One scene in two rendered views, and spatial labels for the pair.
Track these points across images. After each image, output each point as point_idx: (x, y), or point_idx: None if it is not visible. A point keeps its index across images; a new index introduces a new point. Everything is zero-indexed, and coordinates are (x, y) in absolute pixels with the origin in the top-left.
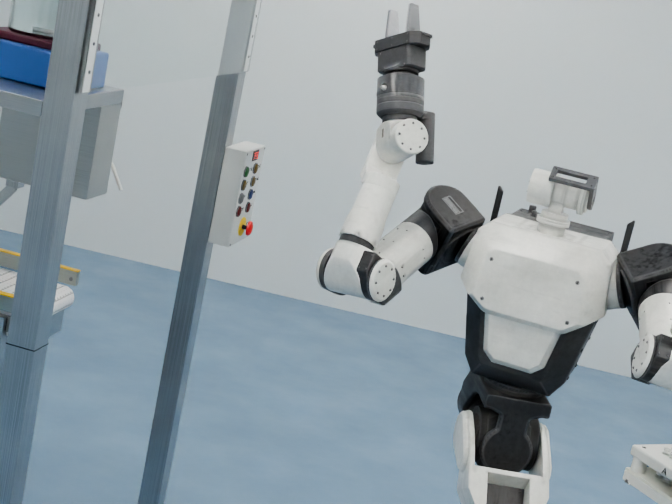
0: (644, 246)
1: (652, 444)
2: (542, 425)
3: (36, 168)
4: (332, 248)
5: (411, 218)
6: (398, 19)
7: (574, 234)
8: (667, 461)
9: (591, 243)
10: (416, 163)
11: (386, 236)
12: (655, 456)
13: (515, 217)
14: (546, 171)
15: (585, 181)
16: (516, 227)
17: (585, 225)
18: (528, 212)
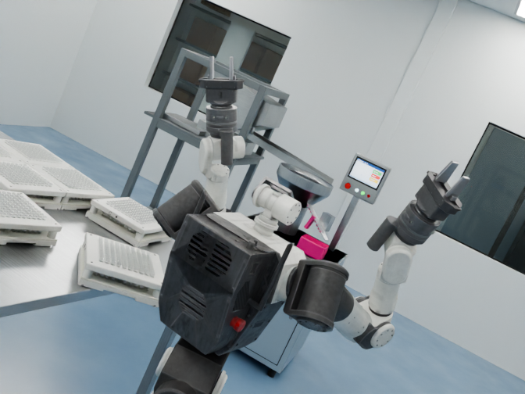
0: (208, 195)
1: (151, 281)
2: (173, 348)
3: None
4: (391, 324)
5: (349, 291)
6: (458, 180)
7: (240, 224)
8: (158, 274)
9: (237, 216)
10: (376, 251)
11: (360, 305)
12: (162, 278)
13: (276, 248)
14: (292, 198)
15: (268, 185)
16: (287, 241)
17: (207, 225)
18: (251, 248)
